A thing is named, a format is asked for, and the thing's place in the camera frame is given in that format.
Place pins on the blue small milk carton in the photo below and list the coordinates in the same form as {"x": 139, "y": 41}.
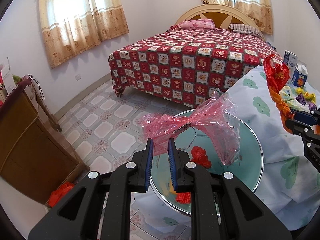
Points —
{"x": 300, "y": 75}

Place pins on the yellow snack wrappers pile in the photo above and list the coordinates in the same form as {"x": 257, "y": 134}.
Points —
{"x": 299, "y": 99}

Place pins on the white tall milk carton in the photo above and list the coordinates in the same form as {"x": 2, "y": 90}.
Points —
{"x": 290, "y": 59}

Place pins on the pink pillow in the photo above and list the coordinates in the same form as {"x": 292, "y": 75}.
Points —
{"x": 200, "y": 23}

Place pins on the red plastic bag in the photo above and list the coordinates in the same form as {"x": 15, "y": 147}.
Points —
{"x": 199, "y": 157}

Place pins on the red patterned bed cover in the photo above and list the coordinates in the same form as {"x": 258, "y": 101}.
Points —
{"x": 186, "y": 65}

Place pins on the left beige curtain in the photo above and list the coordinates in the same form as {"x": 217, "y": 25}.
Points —
{"x": 71, "y": 27}

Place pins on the red bag on floor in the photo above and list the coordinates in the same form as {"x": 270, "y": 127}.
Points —
{"x": 58, "y": 194}

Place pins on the cream wooden headboard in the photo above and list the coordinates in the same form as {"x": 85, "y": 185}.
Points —
{"x": 221, "y": 15}

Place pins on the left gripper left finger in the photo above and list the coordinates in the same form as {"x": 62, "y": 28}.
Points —
{"x": 98, "y": 207}

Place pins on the teal metal basin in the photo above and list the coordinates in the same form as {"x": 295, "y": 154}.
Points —
{"x": 248, "y": 168}

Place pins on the cloud print tablecloth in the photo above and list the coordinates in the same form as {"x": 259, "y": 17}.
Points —
{"x": 271, "y": 160}

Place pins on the red boxes on cabinet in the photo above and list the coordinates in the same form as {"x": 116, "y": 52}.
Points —
{"x": 9, "y": 81}

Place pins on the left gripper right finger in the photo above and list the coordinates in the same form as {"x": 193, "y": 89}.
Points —
{"x": 222, "y": 206}

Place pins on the yellow sponge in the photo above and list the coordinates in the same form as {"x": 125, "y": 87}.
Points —
{"x": 171, "y": 189}

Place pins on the brown wooden cabinet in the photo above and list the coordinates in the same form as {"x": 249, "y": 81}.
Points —
{"x": 36, "y": 159}

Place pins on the striped pillow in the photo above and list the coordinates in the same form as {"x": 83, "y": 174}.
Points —
{"x": 245, "y": 29}

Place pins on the red orange snack bag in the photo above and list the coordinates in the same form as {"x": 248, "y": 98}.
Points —
{"x": 277, "y": 75}

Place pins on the pink cellophane wrapper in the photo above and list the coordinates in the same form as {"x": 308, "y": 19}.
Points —
{"x": 214, "y": 117}

